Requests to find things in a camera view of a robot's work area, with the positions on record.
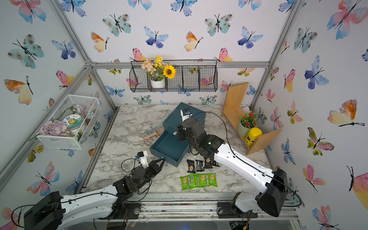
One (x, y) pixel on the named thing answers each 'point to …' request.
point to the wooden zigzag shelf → (233, 110)
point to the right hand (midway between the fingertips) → (181, 123)
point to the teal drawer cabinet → (174, 119)
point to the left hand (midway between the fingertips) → (166, 159)
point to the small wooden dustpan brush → (157, 131)
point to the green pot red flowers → (248, 120)
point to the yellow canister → (253, 133)
